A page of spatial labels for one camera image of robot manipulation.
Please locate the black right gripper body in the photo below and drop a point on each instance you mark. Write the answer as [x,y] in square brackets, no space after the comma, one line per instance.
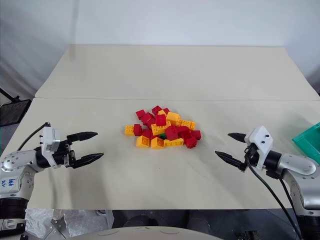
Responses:
[251,153]

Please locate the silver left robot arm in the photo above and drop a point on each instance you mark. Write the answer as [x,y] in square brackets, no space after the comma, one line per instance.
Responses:
[15,165]

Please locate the green plastic toy brick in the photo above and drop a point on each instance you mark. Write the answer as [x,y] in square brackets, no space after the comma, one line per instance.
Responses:
[163,136]

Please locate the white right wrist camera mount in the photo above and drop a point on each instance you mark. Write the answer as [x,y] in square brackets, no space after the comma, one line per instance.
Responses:
[260,140]

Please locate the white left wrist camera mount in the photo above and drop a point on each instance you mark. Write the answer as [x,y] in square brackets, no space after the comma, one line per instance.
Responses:
[51,138]

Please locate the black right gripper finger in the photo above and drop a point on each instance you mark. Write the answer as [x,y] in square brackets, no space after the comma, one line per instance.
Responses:
[238,137]
[230,158]

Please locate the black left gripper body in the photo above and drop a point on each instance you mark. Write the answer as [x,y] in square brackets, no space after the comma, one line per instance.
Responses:
[65,153]

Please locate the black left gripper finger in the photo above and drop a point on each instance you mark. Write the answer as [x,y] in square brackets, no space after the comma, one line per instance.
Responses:
[87,160]
[83,136]

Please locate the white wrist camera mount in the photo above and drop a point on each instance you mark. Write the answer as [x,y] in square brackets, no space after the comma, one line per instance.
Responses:
[51,138]
[260,140]

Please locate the green plastic bin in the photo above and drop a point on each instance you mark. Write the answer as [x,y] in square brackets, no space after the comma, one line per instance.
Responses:
[308,142]

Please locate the grey metal bracket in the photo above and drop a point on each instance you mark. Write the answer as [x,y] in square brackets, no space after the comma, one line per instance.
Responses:
[59,227]

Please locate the white rounded robot torso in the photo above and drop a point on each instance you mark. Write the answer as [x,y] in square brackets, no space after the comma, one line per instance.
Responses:
[150,233]

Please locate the clear plastic sheet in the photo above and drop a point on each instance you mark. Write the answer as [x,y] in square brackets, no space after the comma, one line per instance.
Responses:
[80,220]

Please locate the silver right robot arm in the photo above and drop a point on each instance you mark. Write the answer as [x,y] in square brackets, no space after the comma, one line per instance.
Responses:
[297,165]

